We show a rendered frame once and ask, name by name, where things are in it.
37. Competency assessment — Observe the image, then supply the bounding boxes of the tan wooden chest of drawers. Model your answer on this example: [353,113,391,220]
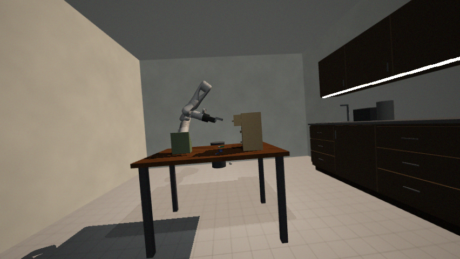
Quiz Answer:
[241,112,263,151]

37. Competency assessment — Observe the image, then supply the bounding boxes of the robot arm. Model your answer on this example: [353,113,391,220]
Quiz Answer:
[178,81,212,133]

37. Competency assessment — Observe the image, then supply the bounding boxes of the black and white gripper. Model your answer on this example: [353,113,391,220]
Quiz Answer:
[197,109,223,123]

